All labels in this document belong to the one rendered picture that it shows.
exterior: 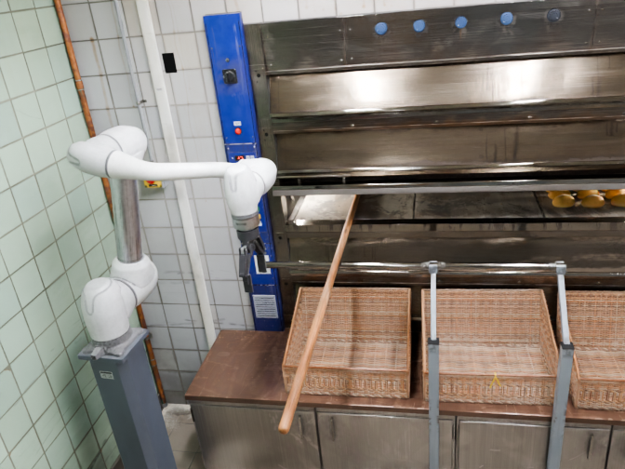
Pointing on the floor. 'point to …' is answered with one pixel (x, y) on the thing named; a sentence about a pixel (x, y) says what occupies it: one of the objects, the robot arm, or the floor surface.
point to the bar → (438, 340)
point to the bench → (374, 422)
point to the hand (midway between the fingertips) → (256, 278)
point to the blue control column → (220, 26)
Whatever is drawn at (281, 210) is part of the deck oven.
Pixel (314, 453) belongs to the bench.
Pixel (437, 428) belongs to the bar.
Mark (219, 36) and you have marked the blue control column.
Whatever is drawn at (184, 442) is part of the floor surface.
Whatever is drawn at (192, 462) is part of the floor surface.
